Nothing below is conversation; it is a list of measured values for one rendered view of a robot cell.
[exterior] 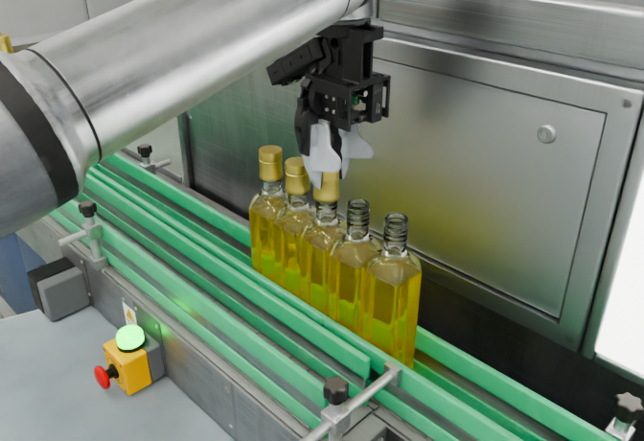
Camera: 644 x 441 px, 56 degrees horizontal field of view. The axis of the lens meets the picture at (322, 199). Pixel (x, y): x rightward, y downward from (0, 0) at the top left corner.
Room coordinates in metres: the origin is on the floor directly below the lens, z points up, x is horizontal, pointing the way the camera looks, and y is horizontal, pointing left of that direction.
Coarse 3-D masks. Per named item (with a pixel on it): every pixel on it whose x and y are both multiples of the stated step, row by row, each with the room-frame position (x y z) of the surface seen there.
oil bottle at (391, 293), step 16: (384, 256) 0.63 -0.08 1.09; (368, 272) 0.63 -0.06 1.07; (384, 272) 0.62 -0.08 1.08; (400, 272) 0.61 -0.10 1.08; (416, 272) 0.63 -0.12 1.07; (368, 288) 0.63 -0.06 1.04; (384, 288) 0.61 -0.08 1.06; (400, 288) 0.61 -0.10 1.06; (416, 288) 0.63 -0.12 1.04; (368, 304) 0.63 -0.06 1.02; (384, 304) 0.61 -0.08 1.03; (400, 304) 0.61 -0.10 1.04; (416, 304) 0.63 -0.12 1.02; (368, 320) 0.63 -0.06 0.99; (384, 320) 0.61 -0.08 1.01; (400, 320) 0.61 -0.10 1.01; (416, 320) 0.64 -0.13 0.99; (368, 336) 0.63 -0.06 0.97; (384, 336) 0.61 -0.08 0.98; (400, 336) 0.61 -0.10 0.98; (384, 352) 0.61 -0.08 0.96; (400, 352) 0.61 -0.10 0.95
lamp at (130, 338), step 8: (128, 328) 0.78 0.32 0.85; (136, 328) 0.78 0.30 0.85; (120, 336) 0.77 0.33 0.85; (128, 336) 0.76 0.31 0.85; (136, 336) 0.77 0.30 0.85; (120, 344) 0.76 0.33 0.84; (128, 344) 0.76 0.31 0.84; (136, 344) 0.76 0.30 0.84; (144, 344) 0.77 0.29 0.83; (128, 352) 0.75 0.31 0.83
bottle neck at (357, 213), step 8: (352, 200) 0.69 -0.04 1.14; (360, 200) 0.69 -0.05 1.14; (352, 208) 0.67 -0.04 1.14; (360, 208) 0.66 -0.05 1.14; (368, 208) 0.67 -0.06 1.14; (352, 216) 0.67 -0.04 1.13; (360, 216) 0.66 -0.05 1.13; (368, 216) 0.67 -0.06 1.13; (352, 224) 0.67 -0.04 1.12; (360, 224) 0.66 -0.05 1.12; (368, 224) 0.67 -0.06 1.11; (352, 232) 0.67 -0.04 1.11; (360, 232) 0.66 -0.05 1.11; (352, 240) 0.67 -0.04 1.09; (360, 240) 0.66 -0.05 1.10
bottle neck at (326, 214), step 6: (318, 204) 0.71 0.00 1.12; (324, 204) 0.71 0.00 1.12; (330, 204) 0.71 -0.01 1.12; (336, 204) 0.72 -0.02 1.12; (318, 210) 0.71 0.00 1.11; (324, 210) 0.71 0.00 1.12; (330, 210) 0.71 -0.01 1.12; (336, 210) 0.72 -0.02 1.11; (318, 216) 0.71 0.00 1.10; (324, 216) 0.71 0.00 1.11; (330, 216) 0.71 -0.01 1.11; (318, 222) 0.71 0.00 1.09; (324, 222) 0.71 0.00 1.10; (330, 222) 0.71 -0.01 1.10
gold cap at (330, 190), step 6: (324, 174) 0.70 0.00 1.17; (330, 174) 0.70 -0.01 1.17; (336, 174) 0.71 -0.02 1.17; (324, 180) 0.70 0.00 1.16; (330, 180) 0.70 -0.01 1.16; (336, 180) 0.71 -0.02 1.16; (324, 186) 0.70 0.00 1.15; (330, 186) 0.70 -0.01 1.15; (336, 186) 0.71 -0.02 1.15; (318, 192) 0.71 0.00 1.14; (324, 192) 0.70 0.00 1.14; (330, 192) 0.70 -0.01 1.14; (336, 192) 0.71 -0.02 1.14; (318, 198) 0.71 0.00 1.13; (324, 198) 0.70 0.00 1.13; (330, 198) 0.70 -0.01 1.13; (336, 198) 0.71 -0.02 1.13
